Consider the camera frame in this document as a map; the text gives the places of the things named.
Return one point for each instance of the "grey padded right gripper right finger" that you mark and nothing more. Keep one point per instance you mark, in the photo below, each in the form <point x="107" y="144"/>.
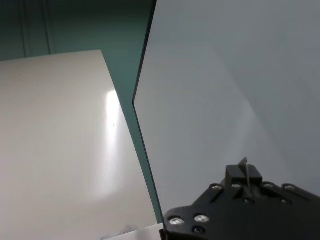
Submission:
<point x="256" y="180"/>

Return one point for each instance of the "grey padded right gripper left finger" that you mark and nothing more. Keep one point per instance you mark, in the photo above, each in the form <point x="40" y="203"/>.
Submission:
<point x="235" y="175"/>

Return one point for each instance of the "white glossy panel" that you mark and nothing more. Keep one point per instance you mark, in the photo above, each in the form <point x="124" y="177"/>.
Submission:
<point x="62" y="137"/>

